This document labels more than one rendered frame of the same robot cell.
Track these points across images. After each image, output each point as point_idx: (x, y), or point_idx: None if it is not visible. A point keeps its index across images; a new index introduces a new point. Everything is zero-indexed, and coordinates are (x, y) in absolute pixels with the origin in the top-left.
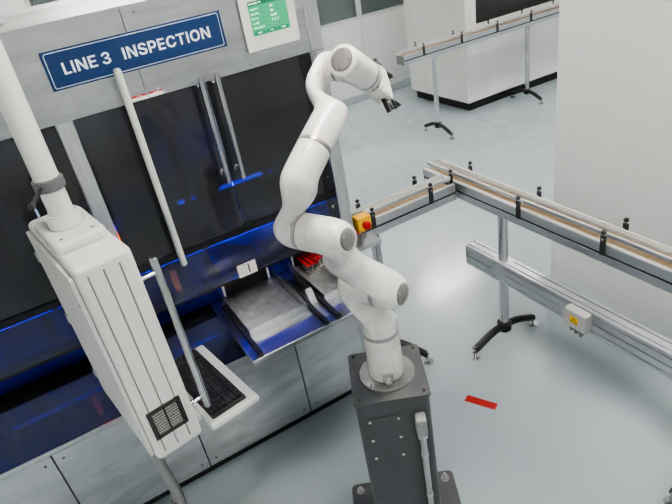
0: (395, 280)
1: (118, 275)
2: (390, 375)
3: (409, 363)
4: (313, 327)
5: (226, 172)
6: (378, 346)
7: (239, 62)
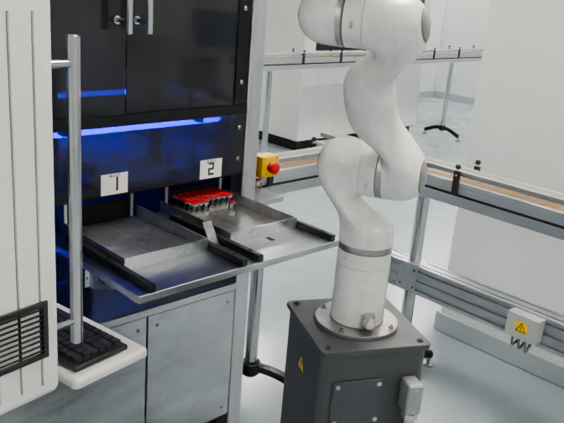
0: (419, 152)
1: (24, 33)
2: (372, 315)
3: (385, 311)
4: (223, 268)
5: (130, 15)
6: (368, 262)
7: None
